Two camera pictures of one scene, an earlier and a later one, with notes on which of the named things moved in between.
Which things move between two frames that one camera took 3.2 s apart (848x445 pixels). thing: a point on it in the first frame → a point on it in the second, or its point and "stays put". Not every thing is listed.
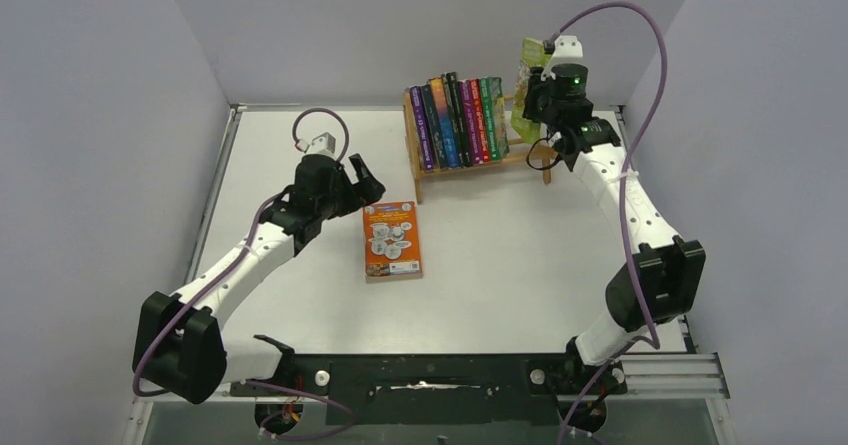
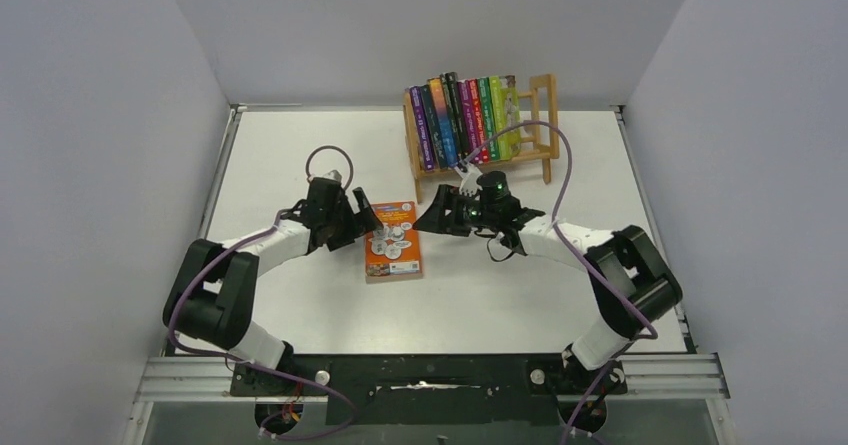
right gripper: (536, 97) → (454, 211)
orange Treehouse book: (392, 249) stays put
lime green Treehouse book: (525, 130) → (505, 105)
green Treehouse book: (493, 104) stays put
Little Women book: (431, 125) stays put
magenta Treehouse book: (466, 95) stays put
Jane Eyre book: (444, 121) stays put
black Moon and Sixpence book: (454, 88) stays put
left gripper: (368, 190) → (361, 223)
